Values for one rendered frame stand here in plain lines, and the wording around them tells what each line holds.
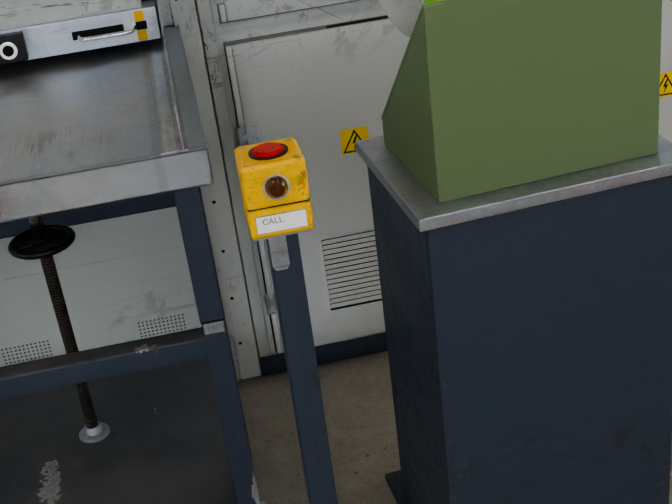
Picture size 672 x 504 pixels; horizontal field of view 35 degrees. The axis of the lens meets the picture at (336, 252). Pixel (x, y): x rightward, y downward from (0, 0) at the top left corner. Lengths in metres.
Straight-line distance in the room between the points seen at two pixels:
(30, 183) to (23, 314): 0.90
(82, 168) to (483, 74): 0.57
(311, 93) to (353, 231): 0.34
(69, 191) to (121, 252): 0.81
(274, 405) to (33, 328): 0.56
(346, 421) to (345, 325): 0.25
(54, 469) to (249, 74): 0.86
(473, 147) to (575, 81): 0.17
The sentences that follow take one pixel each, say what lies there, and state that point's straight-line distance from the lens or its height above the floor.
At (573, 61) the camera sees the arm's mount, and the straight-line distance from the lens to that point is 1.50.
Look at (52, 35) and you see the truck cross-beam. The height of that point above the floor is 0.90.
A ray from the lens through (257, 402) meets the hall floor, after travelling 2.43.
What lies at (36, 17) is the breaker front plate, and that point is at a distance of 2.04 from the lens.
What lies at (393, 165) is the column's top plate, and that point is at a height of 0.75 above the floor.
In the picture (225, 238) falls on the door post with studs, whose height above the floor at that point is 0.37.
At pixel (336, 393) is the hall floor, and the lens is 2.42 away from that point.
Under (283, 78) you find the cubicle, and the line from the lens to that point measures 2.20.
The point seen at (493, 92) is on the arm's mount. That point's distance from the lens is 1.46.
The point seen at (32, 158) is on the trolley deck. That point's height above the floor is 0.85.
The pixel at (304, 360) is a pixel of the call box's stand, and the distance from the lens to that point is 1.45.
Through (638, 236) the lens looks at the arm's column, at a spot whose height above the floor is 0.64.
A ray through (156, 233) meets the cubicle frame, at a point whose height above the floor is 0.41.
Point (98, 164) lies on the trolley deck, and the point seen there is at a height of 0.85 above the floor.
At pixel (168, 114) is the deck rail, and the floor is 0.85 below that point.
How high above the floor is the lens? 1.39
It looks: 28 degrees down
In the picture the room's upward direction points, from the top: 7 degrees counter-clockwise
